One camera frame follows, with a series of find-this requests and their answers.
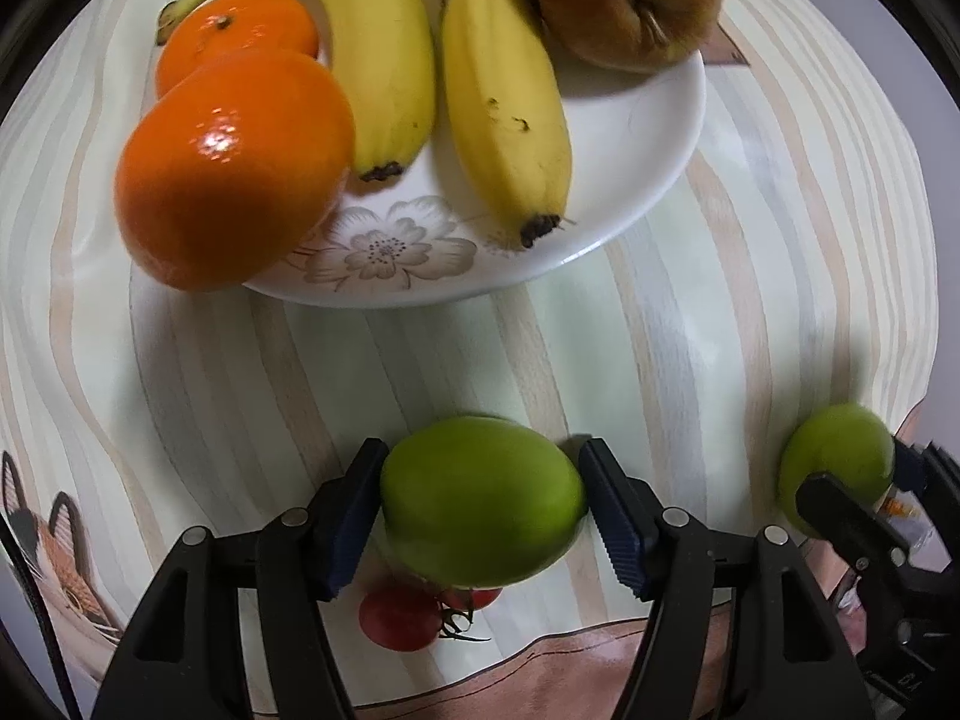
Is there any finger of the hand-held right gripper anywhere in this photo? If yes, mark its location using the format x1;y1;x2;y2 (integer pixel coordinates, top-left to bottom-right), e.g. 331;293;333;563
795;471;912;578
891;436;960;500

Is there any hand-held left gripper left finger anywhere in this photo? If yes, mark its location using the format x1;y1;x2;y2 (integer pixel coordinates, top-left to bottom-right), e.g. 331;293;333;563
90;436;391;720

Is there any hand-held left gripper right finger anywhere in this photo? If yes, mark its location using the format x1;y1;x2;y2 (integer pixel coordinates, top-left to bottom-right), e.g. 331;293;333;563
577;436;875;720

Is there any green apple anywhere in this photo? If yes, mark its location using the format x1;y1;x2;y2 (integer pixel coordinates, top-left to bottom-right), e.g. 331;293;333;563
777;403;897;539
379;414;588;590

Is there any orange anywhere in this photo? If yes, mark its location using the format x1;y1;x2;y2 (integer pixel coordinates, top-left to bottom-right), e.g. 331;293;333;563
155;0;321;100
114;50;357;293

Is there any white floral plate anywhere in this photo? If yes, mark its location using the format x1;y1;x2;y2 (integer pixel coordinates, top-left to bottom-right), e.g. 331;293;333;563
240;45;708;308

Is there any yellow banana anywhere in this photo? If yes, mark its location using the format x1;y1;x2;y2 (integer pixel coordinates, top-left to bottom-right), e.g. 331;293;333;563
156;0;437;185
405;0;575;250

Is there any red cherry tomato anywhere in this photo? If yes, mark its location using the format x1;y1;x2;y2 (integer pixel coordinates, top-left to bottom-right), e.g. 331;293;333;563
439;583;503;612
358;586;443;652

